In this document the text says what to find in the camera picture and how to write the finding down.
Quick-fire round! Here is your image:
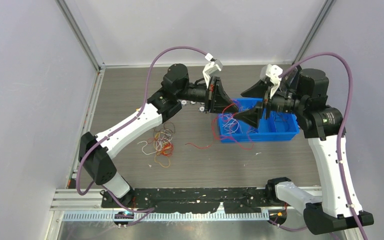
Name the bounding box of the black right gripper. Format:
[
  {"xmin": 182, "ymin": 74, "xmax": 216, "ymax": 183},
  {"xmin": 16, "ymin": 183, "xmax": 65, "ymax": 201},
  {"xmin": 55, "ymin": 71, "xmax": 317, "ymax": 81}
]
[{"xmin": 233, "ymin": 78, "xmax": 307, "ymax": 129}]

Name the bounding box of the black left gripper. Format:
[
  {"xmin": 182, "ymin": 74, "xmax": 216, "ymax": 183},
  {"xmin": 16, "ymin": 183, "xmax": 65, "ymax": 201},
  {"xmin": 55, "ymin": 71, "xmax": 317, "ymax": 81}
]
[{"xmin": 176, "ymin": 76, "xmax": 239, "ymax": 114}]

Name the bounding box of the white wire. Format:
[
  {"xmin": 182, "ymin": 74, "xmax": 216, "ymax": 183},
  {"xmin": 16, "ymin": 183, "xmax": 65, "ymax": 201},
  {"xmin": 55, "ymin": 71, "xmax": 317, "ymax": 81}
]
[{"xmin": 220, "ymin": 112, "xmax": 243, "ymax": 136}]

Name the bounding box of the red wire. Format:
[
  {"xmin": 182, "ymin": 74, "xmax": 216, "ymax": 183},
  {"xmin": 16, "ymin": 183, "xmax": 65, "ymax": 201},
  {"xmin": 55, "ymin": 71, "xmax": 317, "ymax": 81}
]
[{"xmin": 184, "ymin": 102, "xmax": 266, "ymax": 151}]

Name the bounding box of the multicolour wire bundle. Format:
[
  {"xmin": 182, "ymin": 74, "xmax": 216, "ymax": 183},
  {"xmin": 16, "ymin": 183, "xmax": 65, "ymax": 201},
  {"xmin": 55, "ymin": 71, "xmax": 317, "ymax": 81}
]
[{"xmin": 136, "ymin": 120, "xmax": 177, "ymax": 169}]

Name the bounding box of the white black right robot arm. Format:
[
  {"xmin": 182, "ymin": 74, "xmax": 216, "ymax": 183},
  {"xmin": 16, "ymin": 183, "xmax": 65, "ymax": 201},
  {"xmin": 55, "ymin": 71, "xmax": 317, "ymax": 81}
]
[{"xmin": 234, "ymin": 64, "xmax": 374, "ymax": 235}]

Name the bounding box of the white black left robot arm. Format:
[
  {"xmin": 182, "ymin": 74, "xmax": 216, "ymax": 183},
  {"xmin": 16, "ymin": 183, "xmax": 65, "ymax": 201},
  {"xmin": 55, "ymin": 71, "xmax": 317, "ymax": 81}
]
[{"xmin": 78, "ymin": 60, "xmax": 238, "ymax": 207}]

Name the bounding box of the blue plastic divided tray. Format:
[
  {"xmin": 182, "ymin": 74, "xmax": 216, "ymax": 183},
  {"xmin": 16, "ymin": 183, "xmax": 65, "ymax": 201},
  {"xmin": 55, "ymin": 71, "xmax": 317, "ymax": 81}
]
[{"xmin": 215, "ymin": 111, "xmax": 300, "ymax": 143}]

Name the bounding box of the black wedge with clear plate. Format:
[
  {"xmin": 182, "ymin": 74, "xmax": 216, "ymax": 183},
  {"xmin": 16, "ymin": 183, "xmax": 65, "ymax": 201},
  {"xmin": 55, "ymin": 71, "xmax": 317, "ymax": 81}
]
[{"xmin": 282, "ymin": 65, "xmax": 302, "ymax": 89}]

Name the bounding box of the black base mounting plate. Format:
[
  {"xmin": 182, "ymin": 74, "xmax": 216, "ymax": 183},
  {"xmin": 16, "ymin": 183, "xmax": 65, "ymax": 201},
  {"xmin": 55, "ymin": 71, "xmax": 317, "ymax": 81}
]
[{"xmin": 119, "ymin": 187, "xmax": 290, "ymax": 214}]

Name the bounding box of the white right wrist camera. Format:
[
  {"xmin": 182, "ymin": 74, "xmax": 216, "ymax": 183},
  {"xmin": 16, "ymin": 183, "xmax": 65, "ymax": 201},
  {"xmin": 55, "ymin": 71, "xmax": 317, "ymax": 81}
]
[{"xmin": 260, "ymin": 64, "xmax": 283, "ymax": 99}]

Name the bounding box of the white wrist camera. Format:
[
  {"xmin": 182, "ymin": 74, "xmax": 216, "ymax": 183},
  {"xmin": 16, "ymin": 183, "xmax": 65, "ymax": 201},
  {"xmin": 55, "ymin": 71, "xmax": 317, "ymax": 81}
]
[
  {"xmin": 202, "ymin": 53, "xmax": 223, "ymax": 88},
  {"xmin": 260, "ymin": 64, "xmax": 283, "ymax": 99}
]

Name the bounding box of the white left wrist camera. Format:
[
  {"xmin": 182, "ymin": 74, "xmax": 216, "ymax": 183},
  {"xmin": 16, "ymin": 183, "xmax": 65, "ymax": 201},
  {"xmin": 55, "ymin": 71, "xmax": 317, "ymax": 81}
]
[{"xmin": 202, "ymin": 53, "xmax": 223, "ymax": 88}]

